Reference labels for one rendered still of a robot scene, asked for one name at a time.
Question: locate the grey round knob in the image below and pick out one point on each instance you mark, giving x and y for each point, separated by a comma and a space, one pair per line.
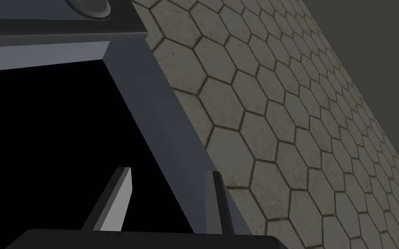
92, 7

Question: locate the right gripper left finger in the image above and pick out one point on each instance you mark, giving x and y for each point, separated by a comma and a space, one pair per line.
116, 204

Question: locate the dark grey kitchen appliance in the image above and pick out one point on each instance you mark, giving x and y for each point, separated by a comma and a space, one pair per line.
158, 114

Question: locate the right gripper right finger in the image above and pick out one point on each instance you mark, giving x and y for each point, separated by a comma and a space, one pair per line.
214, 207

